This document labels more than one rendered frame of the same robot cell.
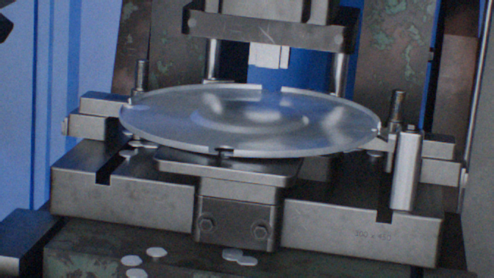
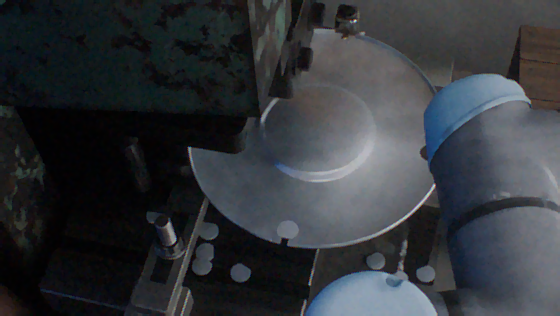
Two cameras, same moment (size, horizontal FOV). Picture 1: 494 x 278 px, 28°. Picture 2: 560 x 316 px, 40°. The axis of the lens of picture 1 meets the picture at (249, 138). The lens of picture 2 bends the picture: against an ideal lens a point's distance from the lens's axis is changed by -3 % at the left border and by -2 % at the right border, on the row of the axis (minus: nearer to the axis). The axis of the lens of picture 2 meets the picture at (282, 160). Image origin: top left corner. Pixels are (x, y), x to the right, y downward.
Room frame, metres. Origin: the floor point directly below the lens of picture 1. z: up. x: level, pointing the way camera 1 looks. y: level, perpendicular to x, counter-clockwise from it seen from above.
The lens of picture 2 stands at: (1.02, 0.51, 1.49)
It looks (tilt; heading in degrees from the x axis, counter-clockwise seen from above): 56 degrees down; 279
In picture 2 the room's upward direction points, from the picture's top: 5 degrees counter-clockwise
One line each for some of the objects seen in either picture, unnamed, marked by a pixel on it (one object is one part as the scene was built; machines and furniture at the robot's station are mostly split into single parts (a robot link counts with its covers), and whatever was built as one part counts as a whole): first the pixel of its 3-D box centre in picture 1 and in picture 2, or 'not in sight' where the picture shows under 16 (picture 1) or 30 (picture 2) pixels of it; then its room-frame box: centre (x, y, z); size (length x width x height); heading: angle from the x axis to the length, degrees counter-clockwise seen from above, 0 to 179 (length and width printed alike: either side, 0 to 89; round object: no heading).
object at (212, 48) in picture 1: (213, 59); (131, 150); (1.26, 0.06, 0.81); 0.02 x 0.02 x 0.14; 82
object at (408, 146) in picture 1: (405, 165); (346, 35); (1.03, -0.17, 0.75); 0.03 x 0.03 x 0.10; 82
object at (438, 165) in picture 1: (401, 132); not in sight; (1.16, -0.18, 0.76); 0.17 x 0.06 x 0.10; 82
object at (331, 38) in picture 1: (273, 30); (196, 66); (1.19, -0.02, 0.86); 0.20 x 0.16 x 0.05; 82
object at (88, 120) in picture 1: (133, 98); (167, 252); (1.21, 0.15, 0.76); 0.17 x 0.06 x 0.10; 82
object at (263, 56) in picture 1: (270, 50); not in sight; (1.17, -0.02, 0.84); 0.05 x 0.03 x 0.04; 82
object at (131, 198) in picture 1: (259, 176); (219, 164); (1.18, -0.02, 0.68); 0.45 x 0.30 x 0.06; 82
